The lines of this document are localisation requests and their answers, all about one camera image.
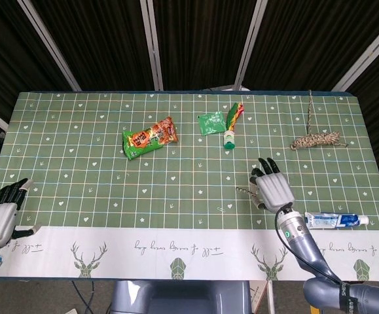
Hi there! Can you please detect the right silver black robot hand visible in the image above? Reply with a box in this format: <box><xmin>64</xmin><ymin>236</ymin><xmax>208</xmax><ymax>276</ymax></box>
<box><xmin>249</xmin><ymin>157</ymin><xmax>297</xmax><ymax>213</ymax></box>

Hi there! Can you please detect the grey robot torso base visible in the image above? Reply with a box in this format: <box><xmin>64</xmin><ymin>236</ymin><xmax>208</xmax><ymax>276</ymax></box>
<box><xmin>110</xmin><ymin>280</ymin><xmax>253</xmax><ymax>314</ymax></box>

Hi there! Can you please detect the green grid pattern tablecloth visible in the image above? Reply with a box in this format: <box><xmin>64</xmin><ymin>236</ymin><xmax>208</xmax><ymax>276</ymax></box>
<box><xmin>0</xmin><ymin>90</ymin><xmax>379</xmax><ymax>282</ymax></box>

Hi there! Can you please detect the small green foil sachet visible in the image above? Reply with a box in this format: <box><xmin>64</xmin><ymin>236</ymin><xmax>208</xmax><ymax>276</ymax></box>
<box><xmin>197</xmin><ymin>111</ymin><xmax>227</xmax><ymax>136</ymax></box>

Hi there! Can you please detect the white blue toothpaste tube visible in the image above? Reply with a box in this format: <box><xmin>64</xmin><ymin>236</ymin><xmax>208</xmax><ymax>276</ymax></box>
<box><xmin>304</xmin><ymin>211</ymin><xmax>370</xmax><ymax>229</ymax></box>

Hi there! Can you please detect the feather shuttlecock with green base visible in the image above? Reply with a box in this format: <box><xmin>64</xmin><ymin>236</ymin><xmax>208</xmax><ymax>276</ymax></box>
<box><xmin>223</xmin><ymin>101</ymin><xmax>245</xmax><ymax>151</ymax></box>

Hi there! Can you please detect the blue cable under table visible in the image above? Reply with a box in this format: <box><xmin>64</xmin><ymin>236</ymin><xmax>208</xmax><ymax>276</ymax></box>
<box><xmin>70</xmin><ymin>280</ymin><xmax>91</xmax><ymax>314</ymax></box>

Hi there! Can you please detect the camouflage braided rope bundle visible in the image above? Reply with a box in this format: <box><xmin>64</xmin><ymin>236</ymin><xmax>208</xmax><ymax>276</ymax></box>
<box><xmin>289</xmin><ymin>89</ymin><xmax>350</xmax><ymax>152</ymax></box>

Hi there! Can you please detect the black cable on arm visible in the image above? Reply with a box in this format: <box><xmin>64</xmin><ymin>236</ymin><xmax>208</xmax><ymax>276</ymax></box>
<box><xmin>274</xmin><ymin>202</ymin><xmax>344</xmax><ymax>286</ymax></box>

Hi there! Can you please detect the green orange snack bag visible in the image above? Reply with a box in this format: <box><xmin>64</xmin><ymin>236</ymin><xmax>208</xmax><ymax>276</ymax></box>
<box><xmin>121</xmin><ymin>117</ymin><xmax>180</xmax><ymax>162</ymax></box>

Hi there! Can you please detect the metal corkscrew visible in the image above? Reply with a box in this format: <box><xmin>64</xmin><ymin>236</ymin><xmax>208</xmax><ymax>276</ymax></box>
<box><xmin>235</xmin><ymin>186</ymin><xmax>259</xmax><ymax>198</ymax></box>

